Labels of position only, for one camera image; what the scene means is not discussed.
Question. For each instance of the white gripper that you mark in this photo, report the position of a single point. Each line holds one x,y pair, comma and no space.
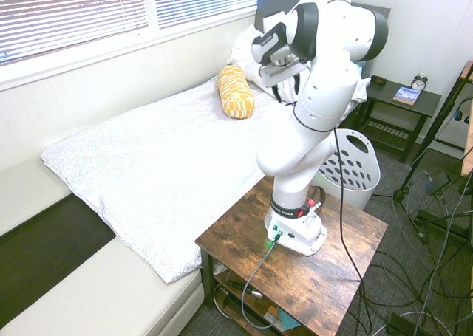
281,73

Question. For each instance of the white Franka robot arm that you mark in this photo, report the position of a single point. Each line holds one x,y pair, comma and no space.
321,103

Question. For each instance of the white perforated laundry basket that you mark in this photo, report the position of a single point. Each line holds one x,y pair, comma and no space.
369,192

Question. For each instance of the yellow patterned bolster pillow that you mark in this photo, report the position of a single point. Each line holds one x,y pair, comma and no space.
234,92

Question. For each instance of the white bed pillow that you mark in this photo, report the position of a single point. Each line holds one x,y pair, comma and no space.
244,51

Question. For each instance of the small dark box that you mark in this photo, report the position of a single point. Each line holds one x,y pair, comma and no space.
379,81

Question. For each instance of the white window blind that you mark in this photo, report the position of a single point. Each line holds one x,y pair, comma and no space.
207,0
74,14

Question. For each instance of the blue paperback book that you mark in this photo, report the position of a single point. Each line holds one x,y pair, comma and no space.
406,95

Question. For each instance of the black twin-bell alarm clock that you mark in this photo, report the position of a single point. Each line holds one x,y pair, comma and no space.
419,83

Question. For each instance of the black nightstand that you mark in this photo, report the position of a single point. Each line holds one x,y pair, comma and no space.
428,99

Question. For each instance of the black power adapter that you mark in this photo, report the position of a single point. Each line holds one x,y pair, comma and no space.
438,182

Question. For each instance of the rustic wooden side table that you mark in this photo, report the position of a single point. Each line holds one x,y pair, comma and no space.
314,277

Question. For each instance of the light wooden desk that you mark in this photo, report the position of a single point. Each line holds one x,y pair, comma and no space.
468,155

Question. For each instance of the teal booklet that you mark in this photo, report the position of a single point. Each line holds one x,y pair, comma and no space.
286,321

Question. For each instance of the black power brick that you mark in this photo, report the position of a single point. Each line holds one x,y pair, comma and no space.
401,321

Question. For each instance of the white mattress cushion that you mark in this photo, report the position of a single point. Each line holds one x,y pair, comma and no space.
92,295
29,195

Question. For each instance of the dark bed base panel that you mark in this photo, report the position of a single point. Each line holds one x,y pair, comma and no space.
48,236

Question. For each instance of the black camera stand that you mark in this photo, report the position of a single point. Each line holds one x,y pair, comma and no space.
431,136

